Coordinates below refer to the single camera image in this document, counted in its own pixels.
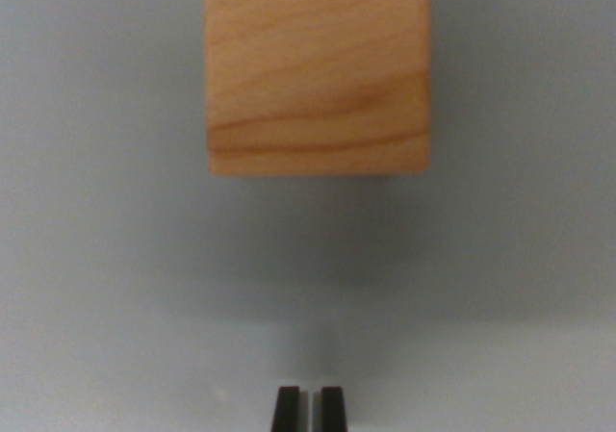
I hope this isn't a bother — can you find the wooden cube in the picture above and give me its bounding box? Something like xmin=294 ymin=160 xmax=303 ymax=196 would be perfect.
xmin=202 ymin=0 xmax=432 ymax=178

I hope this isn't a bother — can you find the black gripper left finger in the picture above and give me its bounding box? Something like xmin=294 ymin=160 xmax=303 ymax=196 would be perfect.
xmin=270 ymin=386 xmax=310 ymax=432

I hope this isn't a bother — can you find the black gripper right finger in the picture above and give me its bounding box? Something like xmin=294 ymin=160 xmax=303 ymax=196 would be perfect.
xmin=312 ymin=386 xmax=349 ymax=432

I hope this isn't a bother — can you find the grey plastic tray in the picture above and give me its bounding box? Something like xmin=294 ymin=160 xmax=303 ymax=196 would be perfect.
xmin=0 ymin=0 xmax=616 ymax=432

